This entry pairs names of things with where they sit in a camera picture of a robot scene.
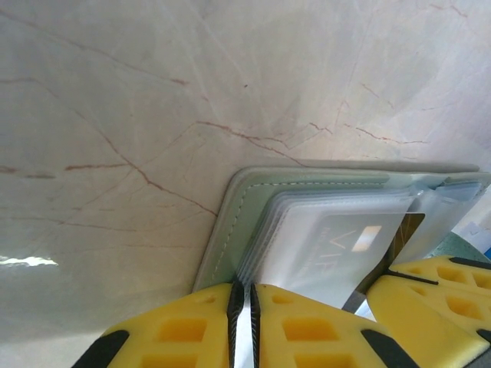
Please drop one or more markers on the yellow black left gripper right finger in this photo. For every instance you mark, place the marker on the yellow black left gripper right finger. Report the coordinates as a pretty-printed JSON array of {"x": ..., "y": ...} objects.
[{"x": 307, "y": 337}]

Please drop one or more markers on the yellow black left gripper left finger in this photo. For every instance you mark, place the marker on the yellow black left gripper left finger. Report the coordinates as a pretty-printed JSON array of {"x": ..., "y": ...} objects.
[{"x": 184, "y": 333}]

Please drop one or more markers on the pale green card holder wallet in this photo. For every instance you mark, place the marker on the pale green card holder wallet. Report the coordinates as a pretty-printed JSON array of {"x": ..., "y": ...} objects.
[{"x": 234, "y": 226}]

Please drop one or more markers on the silver grey VIP card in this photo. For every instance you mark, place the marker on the silver grey VIP card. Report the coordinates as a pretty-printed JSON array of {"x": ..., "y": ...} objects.
[{"x": 326, "y": 245}]

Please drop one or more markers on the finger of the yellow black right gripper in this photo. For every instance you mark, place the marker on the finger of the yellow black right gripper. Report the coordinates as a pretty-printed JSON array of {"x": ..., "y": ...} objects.
[
  {"x": 464, "y": 274},
  {"x": 422, "y": 314}
]

